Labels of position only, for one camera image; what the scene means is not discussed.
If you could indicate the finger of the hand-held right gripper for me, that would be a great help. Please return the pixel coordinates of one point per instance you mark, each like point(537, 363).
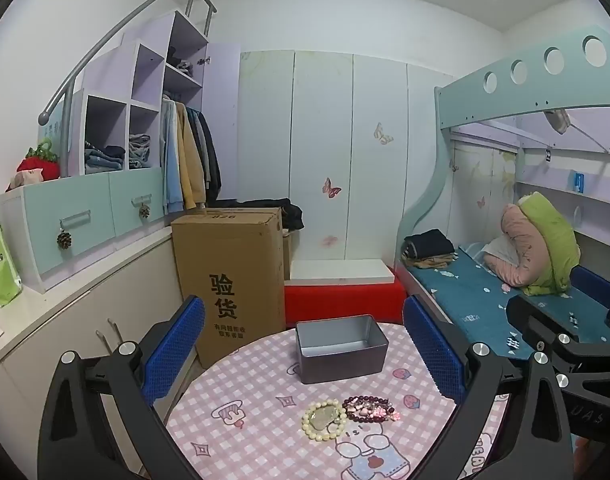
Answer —
point(592, 285)
point(535, 317)

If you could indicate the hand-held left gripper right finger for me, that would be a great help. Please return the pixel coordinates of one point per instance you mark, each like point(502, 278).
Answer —
point(432, 355)

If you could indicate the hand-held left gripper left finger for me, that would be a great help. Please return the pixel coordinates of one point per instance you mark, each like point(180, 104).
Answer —
point(175, 350)

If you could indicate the grey metal tin box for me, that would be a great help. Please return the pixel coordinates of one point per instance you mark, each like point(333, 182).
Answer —
point(340, 365)

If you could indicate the pale green jade pendant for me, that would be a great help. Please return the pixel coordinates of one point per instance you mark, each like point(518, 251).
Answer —
point(325, 417)

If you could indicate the green quilt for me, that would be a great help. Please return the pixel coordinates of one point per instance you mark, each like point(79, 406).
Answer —
point(555, 240)

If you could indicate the teal printed bed sheet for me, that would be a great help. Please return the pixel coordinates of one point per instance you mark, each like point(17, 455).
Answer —
point(465, 290)

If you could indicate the pink quilt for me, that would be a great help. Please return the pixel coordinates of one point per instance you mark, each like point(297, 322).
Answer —
point(525, 245)

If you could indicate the white pillow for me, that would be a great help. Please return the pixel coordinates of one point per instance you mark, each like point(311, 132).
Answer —
point(500, 250)

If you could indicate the tan fringed scarf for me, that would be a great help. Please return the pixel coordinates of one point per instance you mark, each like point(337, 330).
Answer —
point(432, 262)

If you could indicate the tall cardboard box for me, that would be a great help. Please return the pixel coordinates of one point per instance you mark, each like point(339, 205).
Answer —
point(230, 270)

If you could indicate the pink checked cartoon tablecloth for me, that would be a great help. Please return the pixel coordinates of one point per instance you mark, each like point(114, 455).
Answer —
point(265, 390)

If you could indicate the red storage bench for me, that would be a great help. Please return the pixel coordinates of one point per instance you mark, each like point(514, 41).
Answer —
point(342, 305)

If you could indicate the small blue box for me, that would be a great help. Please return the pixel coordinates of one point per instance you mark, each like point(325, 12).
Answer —
point(579, 181)

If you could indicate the white low cabinet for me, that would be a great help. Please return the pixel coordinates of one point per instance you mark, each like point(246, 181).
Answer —
point(75, 310)

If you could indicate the white board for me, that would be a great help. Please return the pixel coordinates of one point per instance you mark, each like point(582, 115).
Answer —
point(340, 270)

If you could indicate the pinecone drawer ornament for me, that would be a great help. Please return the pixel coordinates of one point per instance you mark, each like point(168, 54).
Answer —
point(145, 211)
point(65, 240)

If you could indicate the small cardboard box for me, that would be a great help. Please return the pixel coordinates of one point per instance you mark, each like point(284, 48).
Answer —
point(287, 255)

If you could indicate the teal drawer cabinet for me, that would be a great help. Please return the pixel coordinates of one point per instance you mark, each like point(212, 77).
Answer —
point(90, 205)

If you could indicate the grey clip lamp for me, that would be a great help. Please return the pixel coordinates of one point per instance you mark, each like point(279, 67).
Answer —
point(559, 120)

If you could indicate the black clothes pile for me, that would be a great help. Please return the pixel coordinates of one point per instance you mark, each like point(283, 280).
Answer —
point(291, 215)

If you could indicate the light blue hanging jacket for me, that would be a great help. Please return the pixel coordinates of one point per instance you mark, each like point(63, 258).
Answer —
point(171, 160)

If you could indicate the yellow hanging jacket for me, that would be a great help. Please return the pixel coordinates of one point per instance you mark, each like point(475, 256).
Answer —
point(191, 160)

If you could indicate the pink butterfly sticker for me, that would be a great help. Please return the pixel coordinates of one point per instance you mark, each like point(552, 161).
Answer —
point(331, 188)

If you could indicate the green paper bag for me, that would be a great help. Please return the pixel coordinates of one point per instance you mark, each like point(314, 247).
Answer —
point(0, 260)

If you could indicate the dark hanging jackets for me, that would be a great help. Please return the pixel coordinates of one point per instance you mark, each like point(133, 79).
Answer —
point(211, 155)

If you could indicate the folded jeans stack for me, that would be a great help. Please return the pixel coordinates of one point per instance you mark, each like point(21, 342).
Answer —
point(102, 157)
point(139, 150)

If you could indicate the pink plush toy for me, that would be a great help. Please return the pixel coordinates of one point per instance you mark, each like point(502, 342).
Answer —
point(27, 179)

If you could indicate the red strawberry plush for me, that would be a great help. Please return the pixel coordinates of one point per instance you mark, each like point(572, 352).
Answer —
point(37, 162)

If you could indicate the white wardrobe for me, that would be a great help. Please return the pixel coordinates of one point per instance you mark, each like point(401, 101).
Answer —
point(325, 125)

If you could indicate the purple stair shelf cabinet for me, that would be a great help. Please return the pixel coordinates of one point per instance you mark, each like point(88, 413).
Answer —
point(150, 75)

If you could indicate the dark folded shelf clothes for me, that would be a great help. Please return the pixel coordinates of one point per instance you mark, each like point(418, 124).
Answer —
point(180, 62)

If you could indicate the grey metal handrail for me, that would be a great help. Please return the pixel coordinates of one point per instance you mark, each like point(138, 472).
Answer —
point(110, 42)

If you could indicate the teal bunk bed frame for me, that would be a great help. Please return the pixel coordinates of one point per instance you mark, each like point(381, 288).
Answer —
point(535, 90)

